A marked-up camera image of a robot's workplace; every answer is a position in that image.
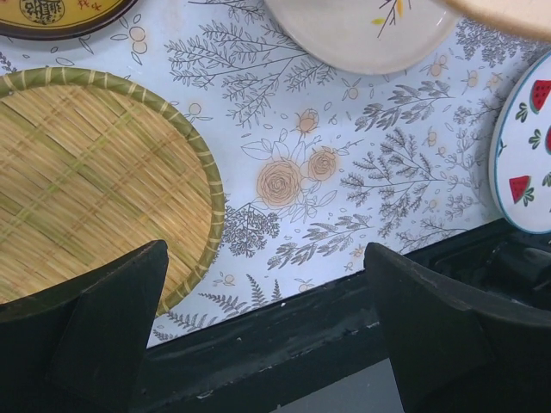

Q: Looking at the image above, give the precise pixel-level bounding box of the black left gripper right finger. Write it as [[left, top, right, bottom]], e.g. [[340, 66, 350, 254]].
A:
[[364, 243, 550, 412]]

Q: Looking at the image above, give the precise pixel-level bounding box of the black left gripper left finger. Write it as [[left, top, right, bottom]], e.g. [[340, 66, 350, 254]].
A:
[[1, 240, 169, 412]]

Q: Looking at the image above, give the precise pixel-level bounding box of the white watermelon pattern plate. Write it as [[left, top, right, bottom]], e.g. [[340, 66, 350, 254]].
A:
[[488, 54, 550, 234]]

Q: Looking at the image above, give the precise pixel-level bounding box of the tan bird painted plate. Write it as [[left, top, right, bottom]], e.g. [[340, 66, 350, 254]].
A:
[[444, 0, 550, 42]]

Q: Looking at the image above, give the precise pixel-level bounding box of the round bamboo woven tray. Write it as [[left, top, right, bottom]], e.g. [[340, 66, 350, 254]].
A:
[[1, 67, 225, 314]]

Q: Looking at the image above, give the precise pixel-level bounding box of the floral patterned table mat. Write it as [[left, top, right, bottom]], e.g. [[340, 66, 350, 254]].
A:
[[1, 1, 550, 346]]

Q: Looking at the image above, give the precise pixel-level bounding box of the cream green glazed plate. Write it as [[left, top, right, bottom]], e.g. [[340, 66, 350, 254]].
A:
[[264, 0, 459, 75]]

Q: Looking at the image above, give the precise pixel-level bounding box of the yellow black patterned plate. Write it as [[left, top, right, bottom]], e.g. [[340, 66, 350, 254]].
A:
[[1, 0, 136, 41]]

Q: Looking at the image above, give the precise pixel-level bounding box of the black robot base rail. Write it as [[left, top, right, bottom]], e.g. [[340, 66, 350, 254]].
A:
[[130, 220, 550, 412]]

